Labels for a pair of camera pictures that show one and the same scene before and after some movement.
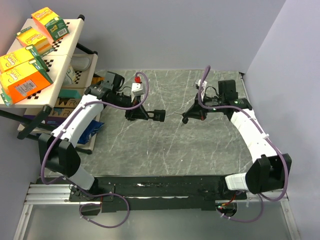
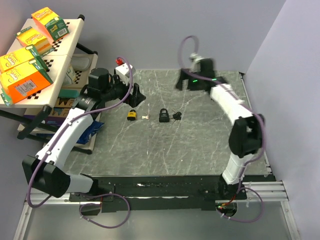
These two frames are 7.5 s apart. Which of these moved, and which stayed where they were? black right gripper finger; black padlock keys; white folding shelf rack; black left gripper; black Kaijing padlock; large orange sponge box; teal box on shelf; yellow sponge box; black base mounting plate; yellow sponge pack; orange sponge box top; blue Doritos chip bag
Moved: black right gripper finger; black Kaijing padlock; black padlock keys; black left gripper
Stayed: orange sponge box top; yellow sponge box; yellow sponge pack; large orange sponge box; teal box on shelf; blue Doritos chip bag; black base mounting plate; white folding shelf rack
